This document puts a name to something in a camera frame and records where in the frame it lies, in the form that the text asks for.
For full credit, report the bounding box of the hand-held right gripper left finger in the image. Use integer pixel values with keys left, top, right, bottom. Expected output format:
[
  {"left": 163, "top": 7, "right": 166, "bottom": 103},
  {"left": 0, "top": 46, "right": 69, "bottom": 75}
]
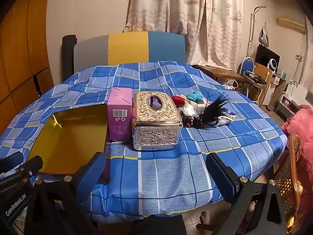
[{"left": 33, "top": 152, "right": 108, "bottom": 235}]

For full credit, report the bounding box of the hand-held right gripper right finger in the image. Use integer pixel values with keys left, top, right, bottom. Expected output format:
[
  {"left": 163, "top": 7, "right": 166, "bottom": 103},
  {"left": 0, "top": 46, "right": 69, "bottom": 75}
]
[{"left": 205, "top": 152, "right": 289, "bottom": 235}]

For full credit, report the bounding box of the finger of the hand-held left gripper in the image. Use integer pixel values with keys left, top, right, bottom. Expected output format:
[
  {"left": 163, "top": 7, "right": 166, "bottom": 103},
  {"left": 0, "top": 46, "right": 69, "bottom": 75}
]
[
  {"left": 0, "top": 151, "right": 23, "bottom": 169},
  {"left": 13, "top": 155, "right": 43, "bottom": 177}
]

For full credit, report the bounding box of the blue plush toy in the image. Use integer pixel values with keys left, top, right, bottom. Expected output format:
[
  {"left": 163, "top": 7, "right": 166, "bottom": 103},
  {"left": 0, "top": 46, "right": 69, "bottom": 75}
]
[{"left": 187, "top": 90, "right": 203, "bottom": 102}]

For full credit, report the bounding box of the blue plaid tablecloth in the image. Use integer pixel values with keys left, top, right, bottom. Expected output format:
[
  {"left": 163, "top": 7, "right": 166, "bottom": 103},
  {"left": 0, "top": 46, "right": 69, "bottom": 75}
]
[{"left": 0, "top": 61, "right": 288, "bottom": 226}]

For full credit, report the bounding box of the white cloth item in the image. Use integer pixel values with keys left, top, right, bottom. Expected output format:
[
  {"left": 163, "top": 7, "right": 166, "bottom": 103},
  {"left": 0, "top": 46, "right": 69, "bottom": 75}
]
[{"left": 216, "top": 113, "right": 236, "bottom": 128}]

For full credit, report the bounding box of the pink carton box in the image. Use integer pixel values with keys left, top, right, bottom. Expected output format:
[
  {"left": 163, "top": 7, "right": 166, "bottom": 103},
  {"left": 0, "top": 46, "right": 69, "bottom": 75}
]
[{"left": 107, "top": 87, "right": 134, "bottom": 142}]

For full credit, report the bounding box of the rattan chair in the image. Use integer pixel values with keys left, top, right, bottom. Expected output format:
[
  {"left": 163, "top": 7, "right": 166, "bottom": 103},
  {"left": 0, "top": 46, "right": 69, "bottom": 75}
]
[{"left": 274, "top": 133, "right": 304, "bottom": 235}]

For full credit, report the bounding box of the white plastic bag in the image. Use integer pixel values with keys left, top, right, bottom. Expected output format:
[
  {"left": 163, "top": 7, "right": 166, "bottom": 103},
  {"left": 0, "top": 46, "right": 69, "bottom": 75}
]
[{"left": 181, "top": 104, "right": 200, "bottom": 117}]

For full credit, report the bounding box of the gold ornate tissue box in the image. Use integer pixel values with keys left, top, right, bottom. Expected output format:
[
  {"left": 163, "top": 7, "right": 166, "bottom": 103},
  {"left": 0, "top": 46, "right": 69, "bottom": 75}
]
[{"left": 131, "top": 91, "right": 184, "bottom": 151}]

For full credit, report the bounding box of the pink blanket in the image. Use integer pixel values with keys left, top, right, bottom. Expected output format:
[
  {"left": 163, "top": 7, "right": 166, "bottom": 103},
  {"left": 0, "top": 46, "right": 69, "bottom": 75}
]
[{"left": 281, "top": 104, "right": 313, "bottom": 177}]

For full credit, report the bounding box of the brown wooden desk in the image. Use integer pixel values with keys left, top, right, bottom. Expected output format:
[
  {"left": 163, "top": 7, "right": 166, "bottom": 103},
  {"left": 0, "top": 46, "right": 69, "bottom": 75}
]
[{"left": 193, "top": 64, "right": 245, "bottom": 89}]

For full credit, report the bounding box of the black green tool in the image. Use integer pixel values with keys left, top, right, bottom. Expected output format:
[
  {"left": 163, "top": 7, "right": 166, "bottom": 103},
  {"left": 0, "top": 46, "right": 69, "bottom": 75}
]
[{"left": 245, "top": 70, "right": 266, "bottom": 84}]

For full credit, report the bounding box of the brown cardboard panel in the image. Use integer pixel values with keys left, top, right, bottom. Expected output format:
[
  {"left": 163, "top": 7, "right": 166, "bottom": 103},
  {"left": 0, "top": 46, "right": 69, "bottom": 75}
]
[{"left": 253, "top": 62, "right": 273, "bottom": 98}]

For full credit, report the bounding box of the black rolled mat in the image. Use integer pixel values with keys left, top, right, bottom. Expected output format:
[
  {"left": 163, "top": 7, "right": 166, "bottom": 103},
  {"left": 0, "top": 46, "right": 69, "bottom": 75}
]
[{"left": 62, "top": 35, "right": 77, "bottom": 81}]

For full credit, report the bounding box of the blue metal chair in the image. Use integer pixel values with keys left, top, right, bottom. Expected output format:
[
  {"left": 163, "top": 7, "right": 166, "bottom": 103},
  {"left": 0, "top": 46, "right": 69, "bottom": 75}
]
[{"left": 241, "top": 57, "right": 266, "bottom": 106}]

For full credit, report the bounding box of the yellow wooden wardrobe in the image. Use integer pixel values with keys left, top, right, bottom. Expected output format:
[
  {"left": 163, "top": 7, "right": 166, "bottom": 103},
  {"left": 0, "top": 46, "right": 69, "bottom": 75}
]
[{"left": 0, "top": 0, "right": 55, "bottom": 118}]

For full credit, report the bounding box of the white round fan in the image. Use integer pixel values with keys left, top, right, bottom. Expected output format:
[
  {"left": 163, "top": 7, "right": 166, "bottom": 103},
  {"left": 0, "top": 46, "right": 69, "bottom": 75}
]
[{"left": 266, "top": 59, "right": 279, "bottom": 72}]

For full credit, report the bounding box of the yellow and blue pillow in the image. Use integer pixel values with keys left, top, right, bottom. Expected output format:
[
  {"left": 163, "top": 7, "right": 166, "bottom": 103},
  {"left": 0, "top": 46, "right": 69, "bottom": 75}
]
[{"left": 73, "top": 31, "right": 185, "bottom": 74}]

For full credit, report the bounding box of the black monitor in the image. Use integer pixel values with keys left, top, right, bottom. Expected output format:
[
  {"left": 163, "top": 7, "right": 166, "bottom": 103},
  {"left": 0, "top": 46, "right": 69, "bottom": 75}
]
[{"left": 255, "top": 44, "right": 281, "bottom": 71}]

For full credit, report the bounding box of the hanging white bag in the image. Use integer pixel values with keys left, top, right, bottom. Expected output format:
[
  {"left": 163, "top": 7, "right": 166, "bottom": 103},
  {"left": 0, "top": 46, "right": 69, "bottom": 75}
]
[{"left": 259, "top": 27, "right": 269, "bottom": 46}]

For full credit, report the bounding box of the metal clothes stand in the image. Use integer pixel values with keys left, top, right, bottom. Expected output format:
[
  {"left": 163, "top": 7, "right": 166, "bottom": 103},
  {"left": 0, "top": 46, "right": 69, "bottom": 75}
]
[{"left": 249, "top": 6, "right": 267, "bottom": 61}]

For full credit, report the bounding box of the ship print curtain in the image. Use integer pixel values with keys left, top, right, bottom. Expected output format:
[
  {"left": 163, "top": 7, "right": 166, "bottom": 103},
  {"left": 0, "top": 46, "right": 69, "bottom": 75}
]
[{"left": 122, "top": 0, "right": 245, "bottom": 70}]

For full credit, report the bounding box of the black beaded hair tie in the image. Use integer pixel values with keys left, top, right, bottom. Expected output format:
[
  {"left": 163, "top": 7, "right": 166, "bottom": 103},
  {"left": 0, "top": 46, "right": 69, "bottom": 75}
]
[{"left": 182, "top": 116, "right": 204, "bottom": 129}]

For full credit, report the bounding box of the wall air conditioner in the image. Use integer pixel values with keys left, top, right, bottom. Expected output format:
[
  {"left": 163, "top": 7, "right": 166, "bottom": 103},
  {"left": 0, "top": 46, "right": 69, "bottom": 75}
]
[{"left": 277, "top": 17, "right": 306, "bottom": 33}]

